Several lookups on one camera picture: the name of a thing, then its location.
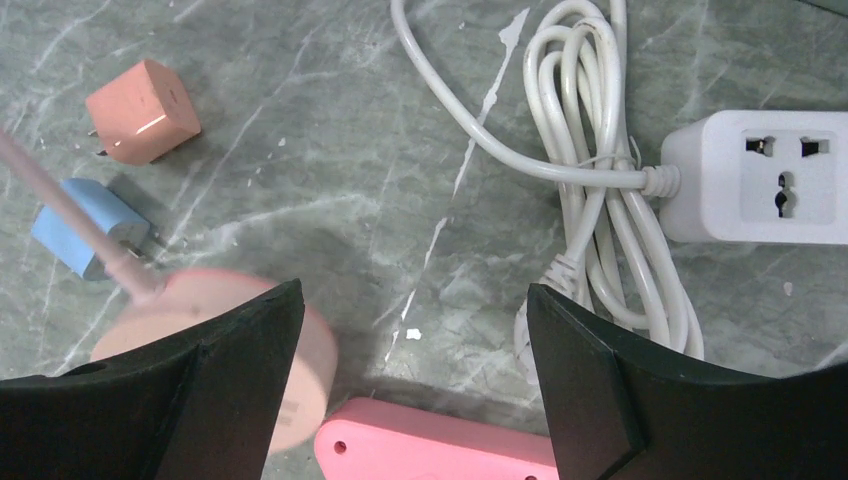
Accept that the pink cable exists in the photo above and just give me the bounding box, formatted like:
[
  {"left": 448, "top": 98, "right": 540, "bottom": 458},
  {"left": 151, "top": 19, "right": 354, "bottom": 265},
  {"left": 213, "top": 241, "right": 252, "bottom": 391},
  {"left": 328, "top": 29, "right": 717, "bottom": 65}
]
[{"left": 0, "top": 129, "right": 167, "bottom": 306}]

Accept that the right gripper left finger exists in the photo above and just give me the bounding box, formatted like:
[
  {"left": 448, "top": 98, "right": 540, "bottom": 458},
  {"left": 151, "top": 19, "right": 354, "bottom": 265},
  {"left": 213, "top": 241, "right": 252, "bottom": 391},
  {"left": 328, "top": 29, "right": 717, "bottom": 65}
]
[{"left": 1, "top": 279, "right": 305, "bottom": 479}]

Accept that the blue charger cube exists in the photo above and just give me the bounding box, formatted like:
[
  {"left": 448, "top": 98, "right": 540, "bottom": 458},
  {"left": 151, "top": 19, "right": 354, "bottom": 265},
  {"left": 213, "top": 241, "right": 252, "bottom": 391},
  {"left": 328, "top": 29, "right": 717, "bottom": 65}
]
[{"left": 31, "top": 177, "right": 151, "bottom": 281}]

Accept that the white power strip cable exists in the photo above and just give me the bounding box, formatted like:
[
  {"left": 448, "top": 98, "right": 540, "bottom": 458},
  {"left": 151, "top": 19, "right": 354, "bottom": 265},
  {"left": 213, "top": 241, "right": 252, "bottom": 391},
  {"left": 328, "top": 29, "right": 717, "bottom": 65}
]
[{"left": 390, "top": 0, "right": 706, "bottom": 386}]

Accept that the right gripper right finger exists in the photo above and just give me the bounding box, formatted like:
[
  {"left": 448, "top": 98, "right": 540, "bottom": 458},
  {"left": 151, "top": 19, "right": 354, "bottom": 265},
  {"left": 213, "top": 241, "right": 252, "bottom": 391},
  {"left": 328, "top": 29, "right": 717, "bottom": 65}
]
[{"left": 527, "top": 284, "right": 847, "bottom": 479}]

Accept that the white power strip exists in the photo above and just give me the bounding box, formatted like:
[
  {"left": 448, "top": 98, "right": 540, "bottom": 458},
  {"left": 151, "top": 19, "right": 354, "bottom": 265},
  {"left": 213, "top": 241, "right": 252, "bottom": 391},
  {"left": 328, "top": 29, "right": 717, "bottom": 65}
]
[{"left": 659, "top": 110, "right": 847, "bottom": 245}]

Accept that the pink triangular socket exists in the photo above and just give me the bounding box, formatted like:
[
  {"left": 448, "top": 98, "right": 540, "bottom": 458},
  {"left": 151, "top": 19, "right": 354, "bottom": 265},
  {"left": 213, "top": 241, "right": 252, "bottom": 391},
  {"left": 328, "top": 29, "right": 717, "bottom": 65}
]
[{"left": 314, "top": 397, "right": 559, "bottom": 480}]

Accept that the round pink socket hub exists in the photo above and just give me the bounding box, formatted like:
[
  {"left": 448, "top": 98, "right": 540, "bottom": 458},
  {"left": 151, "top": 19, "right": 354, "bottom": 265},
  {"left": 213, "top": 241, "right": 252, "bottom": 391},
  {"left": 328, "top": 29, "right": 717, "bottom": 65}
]
[{"left": 90, "top": 268, "right": 338, "bottom": 454}]

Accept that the orange charger cube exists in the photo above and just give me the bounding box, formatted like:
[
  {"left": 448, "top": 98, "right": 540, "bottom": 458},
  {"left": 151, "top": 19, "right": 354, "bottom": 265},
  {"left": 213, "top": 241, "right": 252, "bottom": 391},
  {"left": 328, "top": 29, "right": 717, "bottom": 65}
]
[{"left": 85, "top": 59, "right": 202, "bottom": 166}]

